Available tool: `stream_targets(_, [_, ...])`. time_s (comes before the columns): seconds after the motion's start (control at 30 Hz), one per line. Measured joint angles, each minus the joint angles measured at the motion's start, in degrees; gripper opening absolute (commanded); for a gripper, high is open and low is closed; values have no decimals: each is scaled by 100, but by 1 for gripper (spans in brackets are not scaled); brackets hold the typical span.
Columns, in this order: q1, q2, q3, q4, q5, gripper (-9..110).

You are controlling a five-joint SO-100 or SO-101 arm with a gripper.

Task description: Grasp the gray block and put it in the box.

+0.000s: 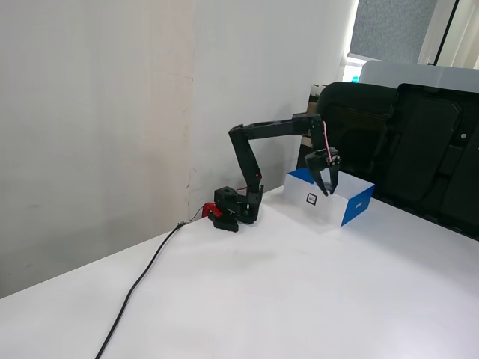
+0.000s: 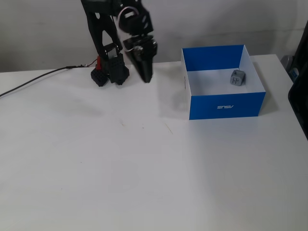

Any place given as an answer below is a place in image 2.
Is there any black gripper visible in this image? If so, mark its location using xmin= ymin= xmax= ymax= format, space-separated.
xmin=122 ymin=35 xmax=158 ymax=84

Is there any gray lettered cube block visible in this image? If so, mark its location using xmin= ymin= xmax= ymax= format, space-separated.
xmin=230 ymin=69 xmax=247 ymax=87

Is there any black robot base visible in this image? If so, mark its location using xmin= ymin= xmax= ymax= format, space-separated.
xmin=90 ymin=53 xmax=131 ymax=88

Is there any blue white cardboard box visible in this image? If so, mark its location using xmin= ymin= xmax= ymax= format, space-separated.
xmin=180 ymin=44 xmax=267 ymax=120

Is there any gray plastic object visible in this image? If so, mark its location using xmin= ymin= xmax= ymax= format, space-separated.
xmin=281 ymin=54 xmax=300 ymax=83

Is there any black plastic case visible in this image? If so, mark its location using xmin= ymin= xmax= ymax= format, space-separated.
xmin=287 ymin=24 xmax=308 ymax=141

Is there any black power cable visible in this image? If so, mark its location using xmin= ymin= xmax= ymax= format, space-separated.
xmin=0 ymin=61 xmax=98 ymax=98

